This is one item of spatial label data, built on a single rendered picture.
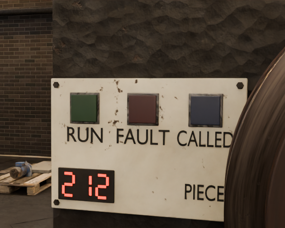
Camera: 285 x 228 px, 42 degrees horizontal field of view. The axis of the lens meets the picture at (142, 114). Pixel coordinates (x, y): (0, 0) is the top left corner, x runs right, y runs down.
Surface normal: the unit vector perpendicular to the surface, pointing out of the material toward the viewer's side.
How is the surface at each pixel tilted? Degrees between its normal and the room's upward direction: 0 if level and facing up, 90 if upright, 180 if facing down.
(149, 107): 90
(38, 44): 90
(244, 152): 90
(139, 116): 90
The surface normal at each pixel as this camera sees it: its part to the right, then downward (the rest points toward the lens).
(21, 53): -0.22, 0.05
